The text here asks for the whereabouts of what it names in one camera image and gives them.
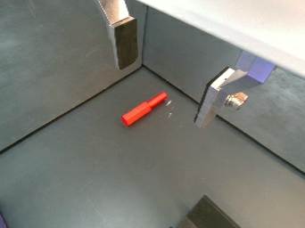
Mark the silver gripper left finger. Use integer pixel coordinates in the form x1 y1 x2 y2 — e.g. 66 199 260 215
94 0 137 69

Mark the red peg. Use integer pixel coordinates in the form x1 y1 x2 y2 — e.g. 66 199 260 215
121 92 168 126

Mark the black angled holder stand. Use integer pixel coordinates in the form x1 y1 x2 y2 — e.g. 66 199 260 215
169 195 240 228

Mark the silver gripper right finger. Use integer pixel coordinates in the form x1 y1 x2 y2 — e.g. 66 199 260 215
193 51 276 127

